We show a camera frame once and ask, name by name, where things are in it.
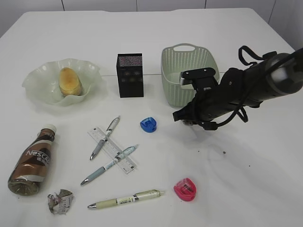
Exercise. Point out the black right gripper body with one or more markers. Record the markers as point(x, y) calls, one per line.
point(210, 104)

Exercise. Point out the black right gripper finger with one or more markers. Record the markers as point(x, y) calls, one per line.
point(184, 114)

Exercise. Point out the small grey paper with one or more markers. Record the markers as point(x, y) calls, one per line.
point(188, 122)

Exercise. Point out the sugared bread roll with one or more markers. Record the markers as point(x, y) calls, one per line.
point(69, 82)

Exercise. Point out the large pinkish paper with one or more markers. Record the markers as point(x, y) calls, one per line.
point(60, 203)

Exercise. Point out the brown Nescafe coffee bottle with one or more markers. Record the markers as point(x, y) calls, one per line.
point(32, 166)

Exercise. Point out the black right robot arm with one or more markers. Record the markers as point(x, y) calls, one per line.
point(266, 77)

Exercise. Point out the blue pencil sharpener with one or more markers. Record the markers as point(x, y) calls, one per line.
point(148, 124)

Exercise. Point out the green woven plastic basket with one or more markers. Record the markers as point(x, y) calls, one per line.
point(179, 58)

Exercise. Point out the black mesh pen holder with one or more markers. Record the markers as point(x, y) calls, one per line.
point(129, 68)

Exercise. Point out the pink pencil sharpener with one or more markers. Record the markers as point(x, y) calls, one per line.
point(185, 189)

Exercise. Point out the blue patterned pen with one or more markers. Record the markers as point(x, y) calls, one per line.
point(118, 159)

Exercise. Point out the grey grip pen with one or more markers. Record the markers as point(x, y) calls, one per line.
point(102, 141)

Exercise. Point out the cream barrel pen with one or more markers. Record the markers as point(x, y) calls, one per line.
point(141, 196)

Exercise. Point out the translucent wavy glass plate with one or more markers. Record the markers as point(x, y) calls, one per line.
point(42, 84)

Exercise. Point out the clear plastic ruler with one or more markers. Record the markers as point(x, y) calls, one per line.
point(110, 147)

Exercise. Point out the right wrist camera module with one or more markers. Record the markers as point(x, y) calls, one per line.
point(201, 79)

